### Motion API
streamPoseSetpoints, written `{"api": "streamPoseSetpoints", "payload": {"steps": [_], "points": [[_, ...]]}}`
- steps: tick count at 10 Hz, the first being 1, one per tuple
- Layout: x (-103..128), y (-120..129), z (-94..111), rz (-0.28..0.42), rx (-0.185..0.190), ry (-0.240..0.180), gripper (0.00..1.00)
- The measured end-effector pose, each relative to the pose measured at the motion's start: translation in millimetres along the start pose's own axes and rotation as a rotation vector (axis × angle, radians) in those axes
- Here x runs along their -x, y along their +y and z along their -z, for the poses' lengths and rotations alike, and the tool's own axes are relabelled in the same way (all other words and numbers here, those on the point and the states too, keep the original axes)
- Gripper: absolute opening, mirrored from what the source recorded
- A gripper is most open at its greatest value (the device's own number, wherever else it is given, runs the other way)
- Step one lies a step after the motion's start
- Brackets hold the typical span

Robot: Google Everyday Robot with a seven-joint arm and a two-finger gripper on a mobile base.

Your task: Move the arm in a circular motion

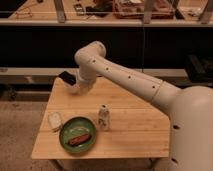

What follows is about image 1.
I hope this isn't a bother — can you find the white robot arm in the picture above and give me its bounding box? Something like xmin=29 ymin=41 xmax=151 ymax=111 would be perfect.
xmin=75 ymin=41 xmax=213 ymax=171

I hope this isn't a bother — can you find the white patterned bottle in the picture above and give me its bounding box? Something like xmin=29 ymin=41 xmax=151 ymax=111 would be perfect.
xmin=98 ymin=105 xmax=110 ymax=131

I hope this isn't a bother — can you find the wooden table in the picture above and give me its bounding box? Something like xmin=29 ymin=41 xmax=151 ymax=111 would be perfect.
xmin=31 ymin=77 xmax=169 ymax=159

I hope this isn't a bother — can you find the green plate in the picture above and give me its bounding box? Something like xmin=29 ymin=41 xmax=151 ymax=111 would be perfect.
xmin=59 ymin=117 xmax=96 ymax=154

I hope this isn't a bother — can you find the red sausage on plate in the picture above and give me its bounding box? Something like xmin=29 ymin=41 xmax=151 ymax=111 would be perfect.
xmin=68 ymin=134 xmax=91 ymax=146

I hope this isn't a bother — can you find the white sponge block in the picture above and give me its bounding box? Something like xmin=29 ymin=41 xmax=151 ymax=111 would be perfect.
xmin=48 ymin=112 xmax=62 ymax=132

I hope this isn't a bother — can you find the red tray on shelf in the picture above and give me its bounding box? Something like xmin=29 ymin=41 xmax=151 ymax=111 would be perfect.
xmin=113 ymin=0 xmax=174 ymax=19

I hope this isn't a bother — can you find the black box at right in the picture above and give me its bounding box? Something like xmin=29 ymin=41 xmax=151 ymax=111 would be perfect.
xmin=185 ymin=55 xmax=213 ymax=83

